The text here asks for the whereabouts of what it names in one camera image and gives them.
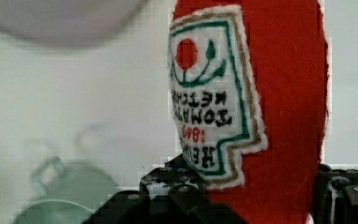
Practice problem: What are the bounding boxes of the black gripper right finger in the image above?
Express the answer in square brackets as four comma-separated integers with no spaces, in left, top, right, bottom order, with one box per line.
[310,164,358,224]

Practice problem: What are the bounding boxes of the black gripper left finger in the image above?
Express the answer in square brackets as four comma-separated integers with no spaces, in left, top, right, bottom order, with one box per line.
[82,155,248,224]

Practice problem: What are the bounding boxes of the red plush ketchup bottle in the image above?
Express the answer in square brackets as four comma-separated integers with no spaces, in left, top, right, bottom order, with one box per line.
[168,0,328,224]

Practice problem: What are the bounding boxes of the lavender round plate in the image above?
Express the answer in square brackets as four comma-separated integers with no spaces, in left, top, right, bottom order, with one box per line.
[0,0,147,47]

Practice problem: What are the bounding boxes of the green metal cup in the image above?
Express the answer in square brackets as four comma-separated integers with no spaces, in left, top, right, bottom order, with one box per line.
[12,157,117,224]

